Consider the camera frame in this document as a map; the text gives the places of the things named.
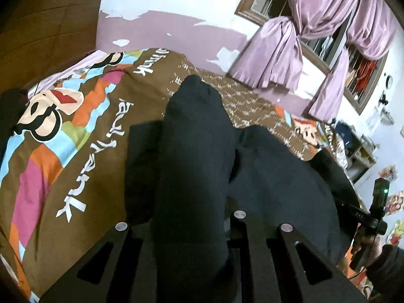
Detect red hanging clothes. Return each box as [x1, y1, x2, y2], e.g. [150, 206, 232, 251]
[355, 58, 378, 93]

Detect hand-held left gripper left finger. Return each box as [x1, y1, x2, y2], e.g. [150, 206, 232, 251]
[39, 221, 158, 303]

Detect black sweater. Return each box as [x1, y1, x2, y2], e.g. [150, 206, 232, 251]
[124, 75, 360, 303]

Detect pink window curtains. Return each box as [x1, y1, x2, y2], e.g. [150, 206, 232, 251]
[235, 0, 389, 116]

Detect small side shelf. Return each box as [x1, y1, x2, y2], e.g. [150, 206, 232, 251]
[334, 121, 378, 183]

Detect wooden headboard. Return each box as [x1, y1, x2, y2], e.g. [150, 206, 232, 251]
[0, 0, 105, 95]

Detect purple tied curtain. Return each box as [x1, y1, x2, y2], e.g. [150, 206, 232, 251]
[308, 0, 399, 121]
[230, 0, 351, 89]

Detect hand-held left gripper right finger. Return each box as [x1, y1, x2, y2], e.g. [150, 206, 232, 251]
[227, 210, 368, 303]

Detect cartoon wall stickers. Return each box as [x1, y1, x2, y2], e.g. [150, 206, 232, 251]
[378, 163, 404, 247]

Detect printed cartoon bed sheet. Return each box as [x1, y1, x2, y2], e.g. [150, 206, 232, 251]
[0, 47, 348, 303]

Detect dark cloth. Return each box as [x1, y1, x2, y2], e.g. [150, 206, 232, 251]
[0, 88, 30, 154]

